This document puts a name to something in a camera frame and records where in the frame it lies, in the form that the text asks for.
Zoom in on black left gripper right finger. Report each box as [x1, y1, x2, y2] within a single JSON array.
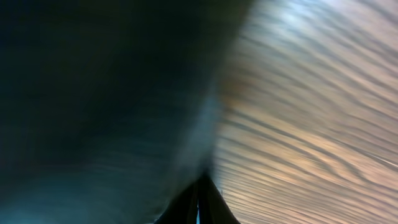
[[198, 174, 240, 224]]

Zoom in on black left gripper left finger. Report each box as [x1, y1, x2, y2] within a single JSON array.
[[154, 181, 198, 224]]

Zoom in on light blue denim jeans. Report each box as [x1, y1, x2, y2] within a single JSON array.
[[1, 0, 252, 224]]

